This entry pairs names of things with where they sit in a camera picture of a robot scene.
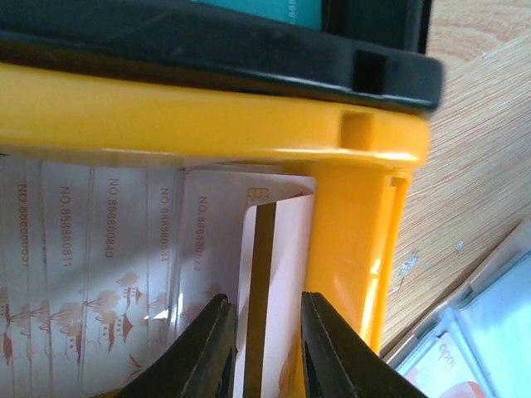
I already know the beige card holder wallet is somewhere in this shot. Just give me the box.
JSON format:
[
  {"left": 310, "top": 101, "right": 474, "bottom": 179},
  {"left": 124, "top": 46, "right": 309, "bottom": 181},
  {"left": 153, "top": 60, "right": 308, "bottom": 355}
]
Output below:
[{"left": 384, "top": 220, "right": 530, "bottom": 397}]

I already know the red white card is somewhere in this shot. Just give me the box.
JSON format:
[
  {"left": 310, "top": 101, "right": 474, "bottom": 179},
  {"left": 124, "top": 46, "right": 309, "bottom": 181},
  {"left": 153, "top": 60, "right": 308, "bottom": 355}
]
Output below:
[{"left": 397, "top": 332, "right": 486, "bottom": 397}]

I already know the black bin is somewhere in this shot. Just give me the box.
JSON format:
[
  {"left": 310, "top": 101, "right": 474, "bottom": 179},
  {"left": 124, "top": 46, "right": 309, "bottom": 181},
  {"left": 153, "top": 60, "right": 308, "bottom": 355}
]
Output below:
[{"left": 1, "top": 1, "right": 444, "bottom": 114}]

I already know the green card stack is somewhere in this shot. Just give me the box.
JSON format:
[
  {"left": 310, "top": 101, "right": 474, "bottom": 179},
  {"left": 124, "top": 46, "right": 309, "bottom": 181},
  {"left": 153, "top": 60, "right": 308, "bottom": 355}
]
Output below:
[{"left": 226, "top": 0, "right": 322, "bottom": 31}]

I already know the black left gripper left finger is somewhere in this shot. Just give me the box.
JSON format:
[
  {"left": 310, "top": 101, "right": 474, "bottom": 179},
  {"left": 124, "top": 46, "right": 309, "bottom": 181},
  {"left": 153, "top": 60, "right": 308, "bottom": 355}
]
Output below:
[{"left": 116, "top": 294, "right": 237, "bottom": 397}]

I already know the yellow bin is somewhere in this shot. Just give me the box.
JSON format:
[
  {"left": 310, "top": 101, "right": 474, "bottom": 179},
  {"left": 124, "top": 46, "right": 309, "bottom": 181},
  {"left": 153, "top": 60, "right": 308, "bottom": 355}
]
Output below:
[{"left": 1, "top": 64, "right": 429, "bottom": 349}]

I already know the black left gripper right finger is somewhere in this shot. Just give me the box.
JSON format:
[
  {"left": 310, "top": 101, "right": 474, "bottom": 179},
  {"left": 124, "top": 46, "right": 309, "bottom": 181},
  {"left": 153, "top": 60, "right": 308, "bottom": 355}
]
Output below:
[{"left": 300, "top": 292, "right": 424, "bottom": 398}]

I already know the white pink card stack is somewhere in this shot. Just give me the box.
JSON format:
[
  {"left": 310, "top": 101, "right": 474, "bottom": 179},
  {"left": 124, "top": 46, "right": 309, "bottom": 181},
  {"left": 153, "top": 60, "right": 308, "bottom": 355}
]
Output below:
[{"left": 1, "top": 155, "right": 316, "bottom": 397}]

